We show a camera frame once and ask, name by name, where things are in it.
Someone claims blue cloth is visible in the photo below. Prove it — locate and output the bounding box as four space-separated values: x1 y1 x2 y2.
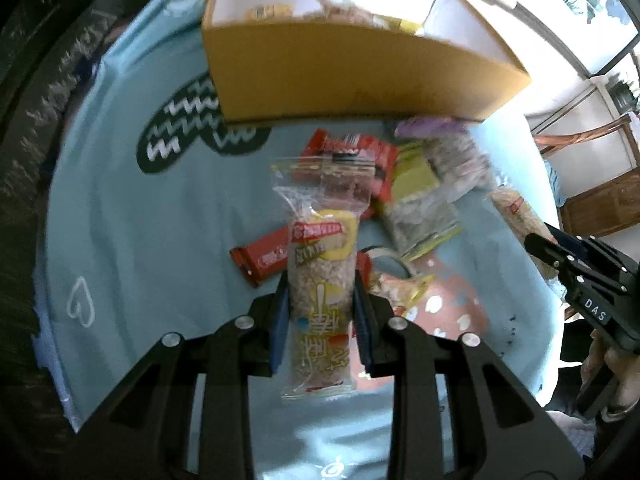
546 160 567 207

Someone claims window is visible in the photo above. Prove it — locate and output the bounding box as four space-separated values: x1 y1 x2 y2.
470 0 640 81

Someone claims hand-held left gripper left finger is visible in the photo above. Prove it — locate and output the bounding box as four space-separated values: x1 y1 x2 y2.
65 287 291 480

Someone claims yellow green snack packet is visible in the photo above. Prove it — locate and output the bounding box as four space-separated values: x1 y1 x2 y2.
377 142 463 261

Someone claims red snack packet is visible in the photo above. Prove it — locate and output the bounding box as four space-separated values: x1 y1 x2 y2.
300 129 398 221

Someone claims light blue printed blanket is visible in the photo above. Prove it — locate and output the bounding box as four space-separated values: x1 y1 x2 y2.
32 0 566 480

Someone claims red bar wrapper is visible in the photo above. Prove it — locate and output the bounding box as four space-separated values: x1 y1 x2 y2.
229 225 291 288

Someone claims yellow white snack packet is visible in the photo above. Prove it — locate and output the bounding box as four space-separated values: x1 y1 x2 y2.
370 272 436 311

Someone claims clear oat packet red label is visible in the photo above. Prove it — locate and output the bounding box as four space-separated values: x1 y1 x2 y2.
490 187 561 281

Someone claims person's right hand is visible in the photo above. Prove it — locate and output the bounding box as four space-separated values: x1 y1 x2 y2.
580 332 640 422

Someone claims beige snack packet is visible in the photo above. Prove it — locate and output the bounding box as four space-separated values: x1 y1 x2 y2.
315 0 381 28

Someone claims wooden rattan chair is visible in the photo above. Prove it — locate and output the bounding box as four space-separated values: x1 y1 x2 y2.
532 112 640 171

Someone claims yellow cardboard box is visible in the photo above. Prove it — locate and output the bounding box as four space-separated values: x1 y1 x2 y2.
200 0 533 126

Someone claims wooden cabinet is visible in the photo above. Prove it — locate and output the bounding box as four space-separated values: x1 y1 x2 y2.
557 175 640 238

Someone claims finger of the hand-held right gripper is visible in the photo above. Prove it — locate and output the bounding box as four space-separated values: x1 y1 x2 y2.
545 222 640 273
524 232 626 296

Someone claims dark patterned cloth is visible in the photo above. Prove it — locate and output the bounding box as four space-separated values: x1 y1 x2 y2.
0 0 121 221

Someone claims small yellow snack packet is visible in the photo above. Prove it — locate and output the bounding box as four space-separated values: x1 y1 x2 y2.
380 15 421 36

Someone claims purple top snack packet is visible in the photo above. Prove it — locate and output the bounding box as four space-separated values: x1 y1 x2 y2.
395 116 493 203

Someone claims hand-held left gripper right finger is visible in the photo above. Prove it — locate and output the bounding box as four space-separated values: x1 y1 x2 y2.
350 267 586 480

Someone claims clear oat bar packet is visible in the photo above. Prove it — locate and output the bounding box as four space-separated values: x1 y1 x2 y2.
270 155 378 403

